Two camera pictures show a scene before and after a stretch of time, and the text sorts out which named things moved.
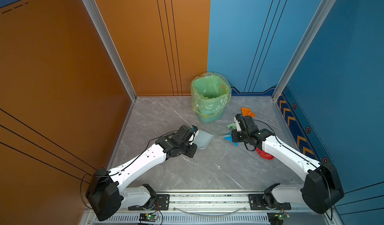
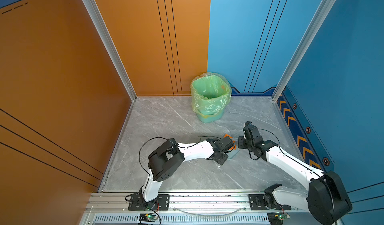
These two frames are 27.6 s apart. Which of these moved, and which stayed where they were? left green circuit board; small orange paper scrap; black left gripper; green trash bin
Moved: small orange paper scrap; black left gripper
Stayed: left green circuit board; green trash bin
